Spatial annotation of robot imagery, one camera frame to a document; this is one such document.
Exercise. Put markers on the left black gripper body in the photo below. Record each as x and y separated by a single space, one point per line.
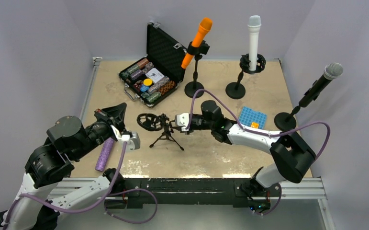
101 128

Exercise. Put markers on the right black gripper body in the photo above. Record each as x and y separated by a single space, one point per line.
199 123

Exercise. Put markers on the purple glitter microphone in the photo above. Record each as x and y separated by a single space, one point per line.
104 155

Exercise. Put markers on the black tripod shock mount stand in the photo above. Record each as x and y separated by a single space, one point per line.
152 122

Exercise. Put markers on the black round base clip stand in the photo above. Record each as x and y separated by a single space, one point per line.
193 86

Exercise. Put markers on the orange microphone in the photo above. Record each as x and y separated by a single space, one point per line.
203 29

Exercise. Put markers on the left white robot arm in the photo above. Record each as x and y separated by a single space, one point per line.
68 141

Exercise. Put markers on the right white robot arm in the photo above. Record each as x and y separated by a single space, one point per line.
291 154

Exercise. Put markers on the black stand at right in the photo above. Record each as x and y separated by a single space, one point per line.
286 121

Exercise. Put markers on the white microphone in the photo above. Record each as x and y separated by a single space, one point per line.
254 25

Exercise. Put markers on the black microphone silver grille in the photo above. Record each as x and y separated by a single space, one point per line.
331 72

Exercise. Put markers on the yellow round chip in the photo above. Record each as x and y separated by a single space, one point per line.
147 82

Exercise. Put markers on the blue lego baseplate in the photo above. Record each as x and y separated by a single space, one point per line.
248 115

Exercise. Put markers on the black poker chip case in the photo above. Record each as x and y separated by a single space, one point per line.
164 53

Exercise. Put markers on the white card deck box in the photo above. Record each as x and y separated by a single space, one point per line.
154 75

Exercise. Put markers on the orange lego brick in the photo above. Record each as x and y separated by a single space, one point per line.
255 125

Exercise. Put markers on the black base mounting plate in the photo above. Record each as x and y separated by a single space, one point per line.
236 192

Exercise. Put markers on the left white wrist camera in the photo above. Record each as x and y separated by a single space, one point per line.
132 139

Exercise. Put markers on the black shock mount round stand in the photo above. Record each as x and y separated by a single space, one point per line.
236 90

